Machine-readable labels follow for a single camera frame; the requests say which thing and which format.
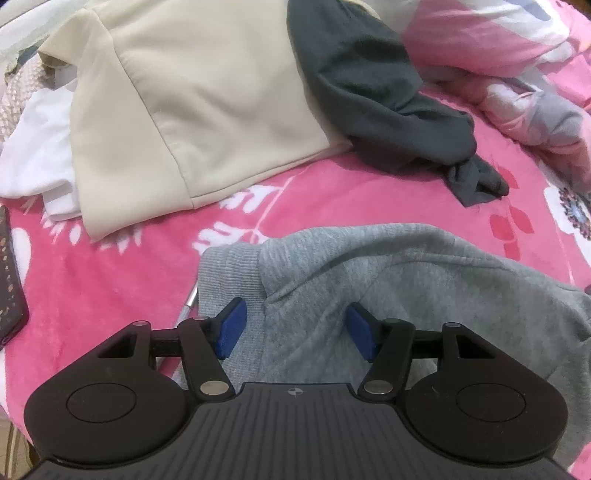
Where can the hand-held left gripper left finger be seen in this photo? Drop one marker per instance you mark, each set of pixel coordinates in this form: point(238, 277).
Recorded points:
point(233, 330)

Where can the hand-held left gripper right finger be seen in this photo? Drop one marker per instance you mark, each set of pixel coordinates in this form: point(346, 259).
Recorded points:
point(360, 330)

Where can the grey sweatshirt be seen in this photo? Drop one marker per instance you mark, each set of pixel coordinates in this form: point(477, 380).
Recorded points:
point(369, 272)

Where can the silver pen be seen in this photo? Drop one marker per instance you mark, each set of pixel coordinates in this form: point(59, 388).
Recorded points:
point(188, 307)

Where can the pink floral bed sheet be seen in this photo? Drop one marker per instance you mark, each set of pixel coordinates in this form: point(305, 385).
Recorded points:
point(115, 286)

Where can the phone with patterned case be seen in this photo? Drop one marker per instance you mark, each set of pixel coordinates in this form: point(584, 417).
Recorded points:
point(9, 286)

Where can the dark grey garment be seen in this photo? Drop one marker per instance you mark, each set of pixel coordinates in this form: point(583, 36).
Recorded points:
point(369, 92)

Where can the beige garment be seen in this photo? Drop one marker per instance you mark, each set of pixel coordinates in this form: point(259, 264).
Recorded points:
point(184, 92)

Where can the white garment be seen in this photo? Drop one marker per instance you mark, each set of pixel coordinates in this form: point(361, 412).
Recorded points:
point(37, 152)

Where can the pink printed quilt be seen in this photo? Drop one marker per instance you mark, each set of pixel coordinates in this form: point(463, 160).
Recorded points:
point(461, 41)

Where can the pink knitted cloth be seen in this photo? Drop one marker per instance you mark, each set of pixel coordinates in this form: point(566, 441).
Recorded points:
point(14, 101)

